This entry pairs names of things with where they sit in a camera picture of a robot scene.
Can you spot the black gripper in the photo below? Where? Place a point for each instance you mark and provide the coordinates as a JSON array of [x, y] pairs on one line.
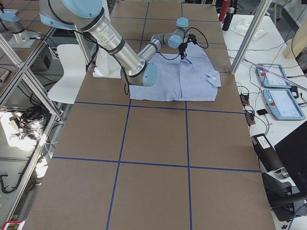
[[183, 46]]

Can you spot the light blue striped shirt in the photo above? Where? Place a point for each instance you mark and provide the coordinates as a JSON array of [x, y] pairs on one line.
[[192, 78]]

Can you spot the second robot base joint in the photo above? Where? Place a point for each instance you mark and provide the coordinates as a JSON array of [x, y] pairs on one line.
[[10, 23]]

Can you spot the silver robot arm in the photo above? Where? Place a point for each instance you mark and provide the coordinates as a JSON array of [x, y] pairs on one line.
[[89, 16]]

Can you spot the black bottle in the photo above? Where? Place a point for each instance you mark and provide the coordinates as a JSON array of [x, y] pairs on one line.
[[228, 19]]

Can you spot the red bottle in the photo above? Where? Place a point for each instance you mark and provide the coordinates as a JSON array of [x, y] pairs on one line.
[[223, 10]]

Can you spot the orange circuit board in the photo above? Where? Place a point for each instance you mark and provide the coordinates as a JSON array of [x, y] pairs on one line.
[[244, 99]]

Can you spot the left teach pendant tablet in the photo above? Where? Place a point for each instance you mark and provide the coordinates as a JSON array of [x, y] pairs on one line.
[[269, 80]]

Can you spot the teach pendant tablet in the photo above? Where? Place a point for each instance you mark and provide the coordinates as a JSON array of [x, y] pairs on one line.
[[269, 80], [282, 104]]

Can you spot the right teach pendant tablet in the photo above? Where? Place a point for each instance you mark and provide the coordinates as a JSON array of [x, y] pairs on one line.
[[282, 104]]

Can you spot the white plastic chair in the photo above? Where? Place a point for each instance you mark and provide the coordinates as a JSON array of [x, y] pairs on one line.
[[74, 67]]

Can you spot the black cylindrical device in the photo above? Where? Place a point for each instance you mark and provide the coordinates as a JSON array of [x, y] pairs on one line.
[[268, 158]]

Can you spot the black monitor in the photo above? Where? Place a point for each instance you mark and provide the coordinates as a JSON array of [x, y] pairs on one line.
[[292, 151]]

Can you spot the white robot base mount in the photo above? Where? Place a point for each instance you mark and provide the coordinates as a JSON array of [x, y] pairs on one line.
[[106, 66]]

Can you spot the grey aluminium frame post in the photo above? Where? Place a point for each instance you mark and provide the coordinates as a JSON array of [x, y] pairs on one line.
[[260, 12]]

